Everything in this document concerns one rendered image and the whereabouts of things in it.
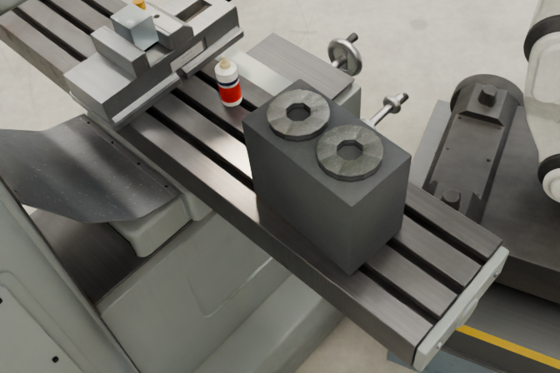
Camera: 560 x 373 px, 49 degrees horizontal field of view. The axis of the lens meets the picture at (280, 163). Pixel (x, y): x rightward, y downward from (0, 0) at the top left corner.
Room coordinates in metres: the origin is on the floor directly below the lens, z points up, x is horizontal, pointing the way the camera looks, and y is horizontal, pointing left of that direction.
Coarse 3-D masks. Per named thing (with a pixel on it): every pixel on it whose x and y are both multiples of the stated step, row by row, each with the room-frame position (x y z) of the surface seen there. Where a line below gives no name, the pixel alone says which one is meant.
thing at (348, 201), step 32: (288, 96) 0.63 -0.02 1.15; (320, 96) 0.62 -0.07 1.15; (256, 128) 0.59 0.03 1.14; (288, 128) 0.57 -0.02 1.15; (320, 128) 0.56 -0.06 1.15; (352, 128) 0.56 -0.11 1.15; (256, 160) 0.59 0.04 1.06; (288, 160) 0.53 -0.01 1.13; (320, 160) 0.51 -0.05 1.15; (352, 160) 0.50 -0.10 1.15; (384, 160) 0.50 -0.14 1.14; (256, 192) 0.61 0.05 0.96; (288, 192) 0.54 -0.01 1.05; (320, 192) 0.48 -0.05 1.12; (352, 192) 0.46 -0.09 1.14; (384, 192) 0.47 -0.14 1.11; (320, 224) 0.48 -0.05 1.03; (352, 224) 0.44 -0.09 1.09; (384, 224) 0.48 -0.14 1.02; (352, 256) 0.44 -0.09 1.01
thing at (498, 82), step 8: (464, 80) 1.19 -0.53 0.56; (472, 80) 1.16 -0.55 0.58; (480, 80) 1.15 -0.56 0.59; (488, 80) 1.14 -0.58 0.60; (496, 80) 1.14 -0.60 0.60; (504, 80) 1.14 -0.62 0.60; (456, 88) 1.19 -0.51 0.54; (504, 88) 1.11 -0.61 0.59; (512, 88) 1.11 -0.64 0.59; (456, 96) 1.16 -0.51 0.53; (512, 96) 1.09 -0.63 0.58; (520, 96) 1.10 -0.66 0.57; (520, 104) 1.08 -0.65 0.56
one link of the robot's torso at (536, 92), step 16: (544, 48) 0.79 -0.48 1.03; (528, 64) 0.80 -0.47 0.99; (544, 64) 0.78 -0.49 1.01; (528, 80) 0.79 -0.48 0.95; (544, 80) 0.77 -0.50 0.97; (528, 96) 0.79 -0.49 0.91; (544, 96) 0.77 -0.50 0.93; (528, 112) 0.81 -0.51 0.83; (544, 112) 0.79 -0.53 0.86; (544, 128) 0.80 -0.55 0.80; (544, 144) 0.79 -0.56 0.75; (544, 160) 0.78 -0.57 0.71; (544, 176) 0.76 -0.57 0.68
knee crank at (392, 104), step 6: (390, 96) 1.17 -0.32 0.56; (396, 96) 1.18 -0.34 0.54; (402, 96) 1.18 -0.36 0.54; (384, 102) 1.17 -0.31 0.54; (390, 102) 1.15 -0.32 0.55; (396, 102) 1.14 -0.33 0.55; (402, 102) 1.18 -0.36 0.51; (384, 108) 1.14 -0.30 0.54; (390, 108) 1.14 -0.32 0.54; (396, 108) 1.14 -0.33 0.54; (378, 114) 1.12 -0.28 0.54; (384, 114) 1.12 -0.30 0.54; (366, 120) 1.09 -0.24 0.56; (372, 120) 1.10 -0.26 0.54; (378, 120) 1.10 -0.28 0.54; (372, 126) 1.07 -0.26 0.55
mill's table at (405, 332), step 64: (64, 0) 1.22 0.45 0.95; (64, 64) 1.00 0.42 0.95; (128, 128) 0.81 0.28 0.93; (192, 128) 0.78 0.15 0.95; (192, 192) 0.68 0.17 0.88; (320, 256) 0.48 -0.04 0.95; (384, 256) 0.46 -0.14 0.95; (448, 256) 0.45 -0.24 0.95; (384, 320) 0.36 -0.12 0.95; (448, 320) 0.35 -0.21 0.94
